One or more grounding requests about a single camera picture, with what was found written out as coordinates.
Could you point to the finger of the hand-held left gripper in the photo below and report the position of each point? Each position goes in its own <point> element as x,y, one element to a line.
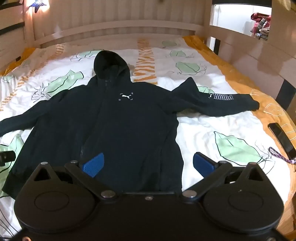
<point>7,157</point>

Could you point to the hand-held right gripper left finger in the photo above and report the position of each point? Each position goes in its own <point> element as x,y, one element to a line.
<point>93,164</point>

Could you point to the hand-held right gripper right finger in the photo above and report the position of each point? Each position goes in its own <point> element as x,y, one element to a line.
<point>204,164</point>

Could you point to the dark navy hoodie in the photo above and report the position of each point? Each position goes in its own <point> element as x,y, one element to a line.
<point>124,129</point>

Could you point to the pile of red clothes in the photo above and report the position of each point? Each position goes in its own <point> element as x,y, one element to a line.
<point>261,25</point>

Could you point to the white leaf-print duvet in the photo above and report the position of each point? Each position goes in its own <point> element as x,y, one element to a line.
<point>231,129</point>

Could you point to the black smartphone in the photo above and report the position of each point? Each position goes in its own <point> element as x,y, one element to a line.
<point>283,138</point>

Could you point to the blue star lamp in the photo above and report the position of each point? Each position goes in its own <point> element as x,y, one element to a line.
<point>38,5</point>

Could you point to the white wooden bed frame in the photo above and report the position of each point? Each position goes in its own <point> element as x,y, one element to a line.
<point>143,20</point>

